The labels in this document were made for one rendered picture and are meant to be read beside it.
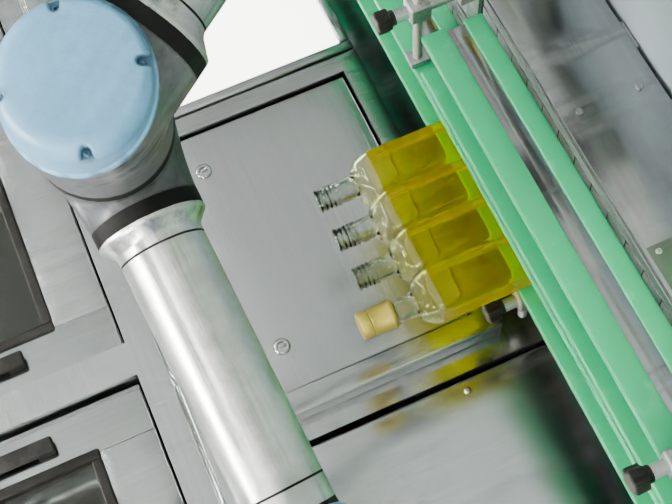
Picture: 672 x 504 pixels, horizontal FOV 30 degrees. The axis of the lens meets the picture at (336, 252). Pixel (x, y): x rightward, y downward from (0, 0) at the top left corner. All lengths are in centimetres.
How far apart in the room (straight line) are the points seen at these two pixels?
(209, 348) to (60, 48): 27
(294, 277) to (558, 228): 41
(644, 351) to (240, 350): 49
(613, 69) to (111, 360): 73
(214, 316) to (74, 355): 71
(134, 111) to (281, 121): 89
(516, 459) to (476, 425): 6
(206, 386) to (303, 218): 71
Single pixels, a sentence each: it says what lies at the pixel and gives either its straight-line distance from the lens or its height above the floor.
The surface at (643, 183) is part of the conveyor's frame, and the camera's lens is 139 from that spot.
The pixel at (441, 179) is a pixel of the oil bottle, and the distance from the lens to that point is 152.
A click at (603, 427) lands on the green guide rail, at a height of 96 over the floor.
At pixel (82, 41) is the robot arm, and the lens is 89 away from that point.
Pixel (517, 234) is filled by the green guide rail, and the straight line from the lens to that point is 145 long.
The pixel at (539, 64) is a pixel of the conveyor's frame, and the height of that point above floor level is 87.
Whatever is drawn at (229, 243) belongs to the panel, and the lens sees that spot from 167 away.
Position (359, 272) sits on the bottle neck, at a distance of 148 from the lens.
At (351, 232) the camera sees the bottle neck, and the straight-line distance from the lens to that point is 151.
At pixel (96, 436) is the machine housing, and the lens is 165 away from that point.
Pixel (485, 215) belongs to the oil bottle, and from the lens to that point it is 150.
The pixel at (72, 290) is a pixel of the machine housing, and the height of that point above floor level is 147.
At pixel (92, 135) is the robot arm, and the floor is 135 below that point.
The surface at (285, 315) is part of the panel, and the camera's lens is 162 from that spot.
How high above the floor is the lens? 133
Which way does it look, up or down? 7 degrees down
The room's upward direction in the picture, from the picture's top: 113 degrees counter-clockwise
